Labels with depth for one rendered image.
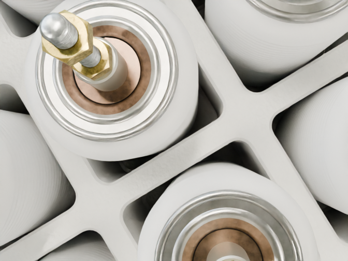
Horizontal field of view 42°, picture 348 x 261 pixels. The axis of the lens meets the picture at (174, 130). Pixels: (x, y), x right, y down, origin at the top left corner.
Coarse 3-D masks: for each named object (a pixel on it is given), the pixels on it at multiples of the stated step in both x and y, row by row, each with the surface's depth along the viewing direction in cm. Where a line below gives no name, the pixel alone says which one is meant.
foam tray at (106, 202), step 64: (0, 0) 34; (192, 0) 39; (0, 64) 32; (320, 64) 30; (192, 128) 42; (256, 128) 31; (128, 192) 31; (0, 256) 31; (128, 256) 31; (320, 256) 30
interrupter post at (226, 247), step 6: (216, 246) 23; (222, 246) 22; (228, 246) 22; (234, 246) 22; (240, 246) 23; (210, 252) 23; (216, 252) 22; (222, 252) 21; (228, 252) 21; (234, 252) 21; (240, 252) 22; (210, 258) 22; (216, 258) 21; (222, 258) 20; (228, 258) 20; (234, 258) 20; (240, 258) 20; (246, 258) 21
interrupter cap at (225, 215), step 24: (216, 192) 23; (240, 192) 23; (192, 216) 23; (216, 216) 23; (240, 216) 23; (264, 216) 23; (168, 240) 23; (192, 240) 23; (216, 240) 23; (240, 240) 23; (264, 240) 23; (288, 240) 23
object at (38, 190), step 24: (0, 120) 27; (24, 120) 32; (0, 144) 25; (24, 144) 28; (0, 168) 24; (24, 168) 27; (48, 168) 31; (0, 192) 24; (24, 192) 27; (48, 192) 31; (72, 192) 38; (0, 216) 25; (24, 216) 28; (48, 216) 35; (0, 240) 27
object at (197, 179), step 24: (192, 168) 33; (216, 168) 26; (240, 168) 27; (168, 192) 24; (192, 192) 24; (264, 192) 23; (168, 216) 24; (288, 216) 23; (144, 240) 24; (312, 240) 24
